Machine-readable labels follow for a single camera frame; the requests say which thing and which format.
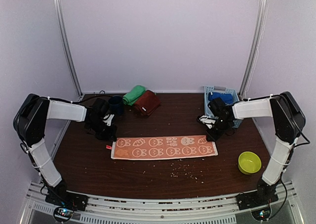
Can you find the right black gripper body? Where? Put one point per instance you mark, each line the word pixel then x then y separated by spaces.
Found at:
pixel 217 133

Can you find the front aluminium rail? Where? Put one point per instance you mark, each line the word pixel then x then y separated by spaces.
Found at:
pixel 222 209

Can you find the right aluminium frame post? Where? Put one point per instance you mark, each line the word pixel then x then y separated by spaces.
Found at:
pixel 254 50

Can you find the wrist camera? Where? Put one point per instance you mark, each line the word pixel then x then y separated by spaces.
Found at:
pixel 108 119
pixel 207 121

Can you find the blue towel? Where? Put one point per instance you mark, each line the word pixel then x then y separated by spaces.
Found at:
pixel 226 97

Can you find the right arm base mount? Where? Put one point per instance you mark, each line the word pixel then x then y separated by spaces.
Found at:
pixel 256 203

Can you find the left aluminium frame post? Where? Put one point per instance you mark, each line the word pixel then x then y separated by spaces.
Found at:
pixel 66 46

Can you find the light blue plastic basket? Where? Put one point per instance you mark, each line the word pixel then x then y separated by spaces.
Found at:
pixel 218 110

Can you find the brown rolled towel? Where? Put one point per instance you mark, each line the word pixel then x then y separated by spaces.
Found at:
pixel 147 103

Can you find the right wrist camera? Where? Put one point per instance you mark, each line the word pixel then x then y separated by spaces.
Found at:
pixel 207 121

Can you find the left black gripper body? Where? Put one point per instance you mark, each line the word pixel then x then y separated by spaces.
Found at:
pixel 105 134

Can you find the aluminium frame post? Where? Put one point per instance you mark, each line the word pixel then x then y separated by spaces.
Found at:
pixel 66 46
pixel 254 50

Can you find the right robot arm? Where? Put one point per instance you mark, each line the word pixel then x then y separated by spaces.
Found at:
pixel 287 123

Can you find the dark blue mug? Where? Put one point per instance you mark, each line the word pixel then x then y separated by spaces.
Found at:
pixel 116 105

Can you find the orange patterned towel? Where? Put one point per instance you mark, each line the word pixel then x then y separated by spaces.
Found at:
pixel 162 148

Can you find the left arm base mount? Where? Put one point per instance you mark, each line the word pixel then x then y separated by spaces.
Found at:
pixel 65 210

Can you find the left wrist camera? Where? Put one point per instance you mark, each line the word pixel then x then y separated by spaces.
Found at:
pixel 108 119

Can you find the yellow-green bowl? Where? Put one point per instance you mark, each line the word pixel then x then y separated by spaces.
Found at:
pixel 249 163

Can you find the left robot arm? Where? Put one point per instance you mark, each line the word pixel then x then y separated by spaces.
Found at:
pixel 34 119

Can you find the green rolled towel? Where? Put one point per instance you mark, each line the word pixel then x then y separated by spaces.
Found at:
pixel 131 97

